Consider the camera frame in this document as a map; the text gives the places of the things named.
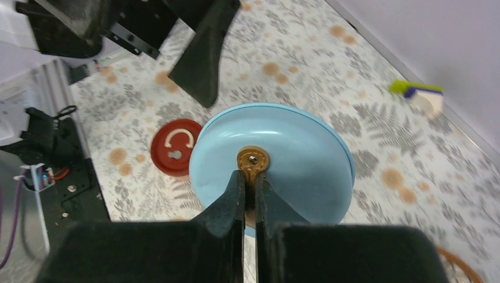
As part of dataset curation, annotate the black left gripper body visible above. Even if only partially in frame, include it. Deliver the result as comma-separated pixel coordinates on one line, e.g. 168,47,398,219
15,1,186,59

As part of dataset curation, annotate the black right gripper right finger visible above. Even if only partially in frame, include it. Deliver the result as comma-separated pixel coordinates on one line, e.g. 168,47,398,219
255,173,448,282

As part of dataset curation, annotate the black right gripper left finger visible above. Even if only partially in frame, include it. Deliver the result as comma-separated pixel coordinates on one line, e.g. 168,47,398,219
36,170,245,282

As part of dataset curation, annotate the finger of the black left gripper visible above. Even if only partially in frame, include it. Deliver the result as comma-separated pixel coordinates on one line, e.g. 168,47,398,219
167,0,241,108

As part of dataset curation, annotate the red round lid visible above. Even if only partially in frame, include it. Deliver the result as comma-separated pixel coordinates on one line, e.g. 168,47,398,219
150,119,202,178

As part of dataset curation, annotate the light blue round lid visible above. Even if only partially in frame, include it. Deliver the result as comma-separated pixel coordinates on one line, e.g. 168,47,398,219
189,103,356,224

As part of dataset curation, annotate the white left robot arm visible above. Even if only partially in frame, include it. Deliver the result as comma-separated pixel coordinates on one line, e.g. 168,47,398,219
1,0,241,108

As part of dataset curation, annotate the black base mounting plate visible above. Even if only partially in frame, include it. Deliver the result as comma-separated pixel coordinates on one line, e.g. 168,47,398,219
1,105,110,248

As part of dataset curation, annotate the patterned ceramic plate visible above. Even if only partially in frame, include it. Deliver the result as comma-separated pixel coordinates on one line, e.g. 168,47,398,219
436,246,484,283

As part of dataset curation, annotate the small toy house block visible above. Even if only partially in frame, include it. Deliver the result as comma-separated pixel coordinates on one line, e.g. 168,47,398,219
388,80,444,119

